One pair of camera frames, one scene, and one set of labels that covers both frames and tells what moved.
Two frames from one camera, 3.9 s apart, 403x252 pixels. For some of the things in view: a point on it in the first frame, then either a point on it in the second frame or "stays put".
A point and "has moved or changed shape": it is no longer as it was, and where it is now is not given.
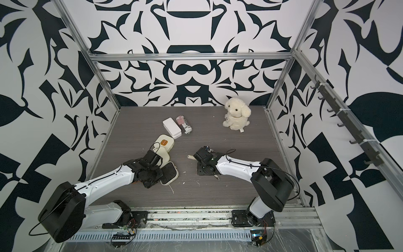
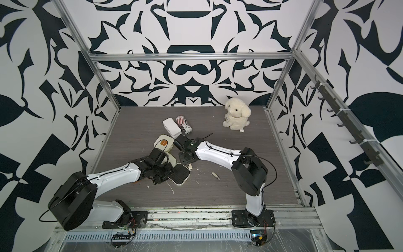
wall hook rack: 348,119 stays put
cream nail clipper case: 166,141 stays put
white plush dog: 237,113 stays put
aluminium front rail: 190,218 stays put
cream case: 169,169 has moved or changed shape
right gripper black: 199,171 → 181,159
